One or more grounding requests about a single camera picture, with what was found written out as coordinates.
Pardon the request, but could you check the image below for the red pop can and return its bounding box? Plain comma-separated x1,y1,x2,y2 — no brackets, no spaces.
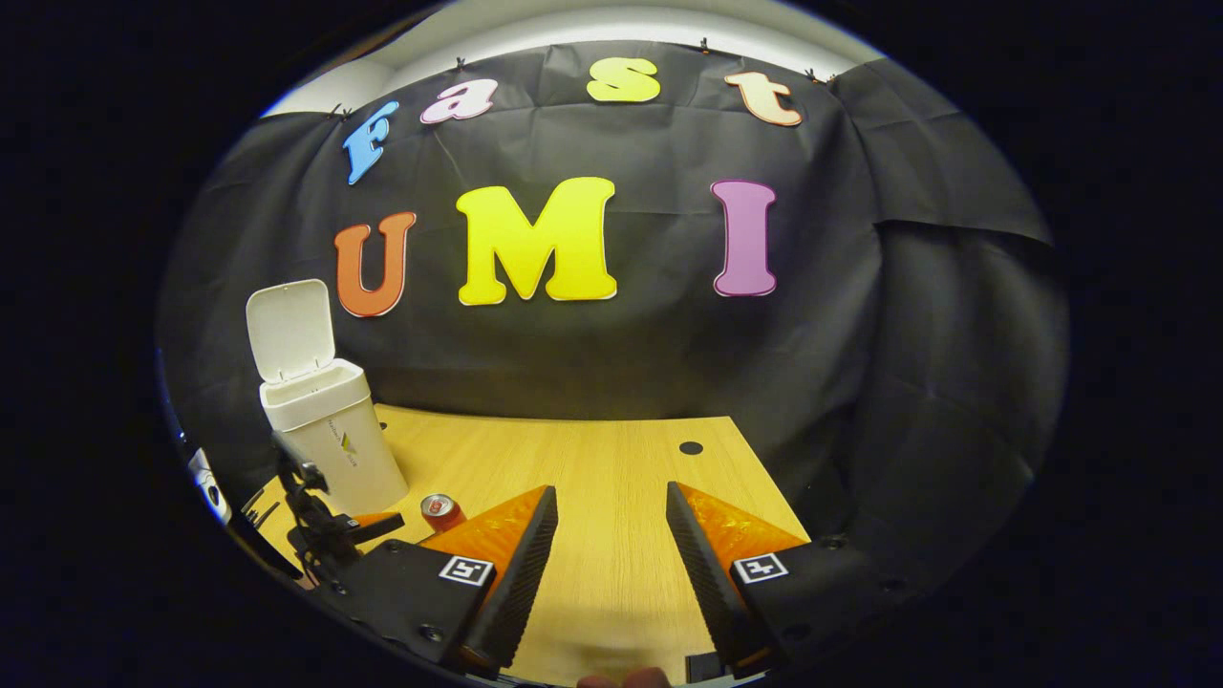
420,493,467,534

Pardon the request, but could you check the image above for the black backdrop cloth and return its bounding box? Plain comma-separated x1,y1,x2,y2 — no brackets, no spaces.
158,40,1071,574

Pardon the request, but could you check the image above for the white desktop garbage bin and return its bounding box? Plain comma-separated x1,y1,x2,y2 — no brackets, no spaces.
246,279,410,517

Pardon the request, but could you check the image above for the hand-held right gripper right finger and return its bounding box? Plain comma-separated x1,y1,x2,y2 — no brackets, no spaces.
666,481,918,675

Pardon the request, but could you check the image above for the wooden desktop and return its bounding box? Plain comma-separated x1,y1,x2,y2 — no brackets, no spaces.
244,403,813,688

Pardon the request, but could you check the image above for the white and black device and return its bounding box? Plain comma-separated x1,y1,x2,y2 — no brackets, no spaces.
188,447,232,525

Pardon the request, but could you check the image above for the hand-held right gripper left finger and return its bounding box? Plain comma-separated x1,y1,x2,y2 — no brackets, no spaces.
334,484,560,675

